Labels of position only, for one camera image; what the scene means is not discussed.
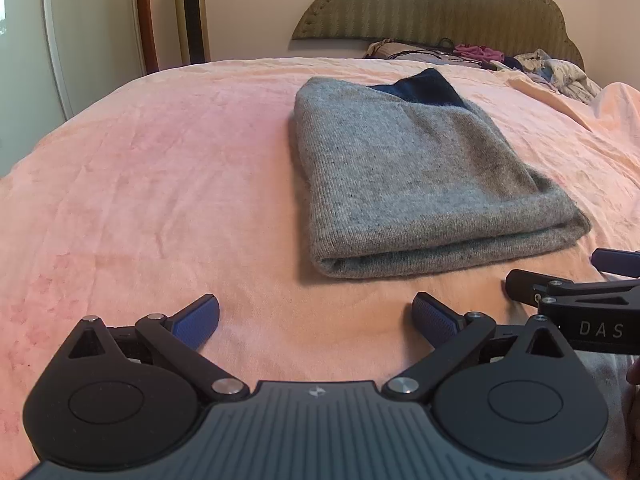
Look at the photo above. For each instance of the purple cloth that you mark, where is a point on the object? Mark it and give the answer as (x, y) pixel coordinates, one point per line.
(480, 53)

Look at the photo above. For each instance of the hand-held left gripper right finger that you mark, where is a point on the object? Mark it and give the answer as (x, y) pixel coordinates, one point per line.
(432, 319)

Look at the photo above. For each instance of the grey sweater with navy sleeves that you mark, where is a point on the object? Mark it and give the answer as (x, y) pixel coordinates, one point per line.
(400, 185)

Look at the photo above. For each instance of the pink blanket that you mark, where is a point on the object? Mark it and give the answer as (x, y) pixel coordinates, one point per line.
(150, 185)

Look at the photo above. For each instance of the grey cloth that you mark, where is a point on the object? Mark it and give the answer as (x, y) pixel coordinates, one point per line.
(612, 410)

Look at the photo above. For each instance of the striped pillow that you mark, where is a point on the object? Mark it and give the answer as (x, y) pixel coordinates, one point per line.
(382, 50)

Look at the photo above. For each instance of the gold tower heater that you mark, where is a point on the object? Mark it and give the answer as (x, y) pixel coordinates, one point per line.
(191, 15)

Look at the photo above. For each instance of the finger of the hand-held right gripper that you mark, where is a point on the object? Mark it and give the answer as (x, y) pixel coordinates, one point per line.
(522, 282)
(620, 262)

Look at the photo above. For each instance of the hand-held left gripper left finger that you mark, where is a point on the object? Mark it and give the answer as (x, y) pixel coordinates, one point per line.
(197, 320)

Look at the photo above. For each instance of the person's right hand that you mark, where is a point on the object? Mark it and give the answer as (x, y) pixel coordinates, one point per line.
(636, 372)

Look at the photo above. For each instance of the patterned clothes pile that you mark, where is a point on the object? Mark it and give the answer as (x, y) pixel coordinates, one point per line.
(560, 72)

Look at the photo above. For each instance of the olive padded headboard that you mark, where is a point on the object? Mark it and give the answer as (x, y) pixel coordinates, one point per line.
(425, 5)

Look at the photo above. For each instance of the brown wooden frame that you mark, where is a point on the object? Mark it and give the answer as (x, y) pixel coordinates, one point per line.
(146, 15)

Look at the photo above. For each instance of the white wardrobe door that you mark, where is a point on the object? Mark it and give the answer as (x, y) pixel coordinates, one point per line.
(75, 35)

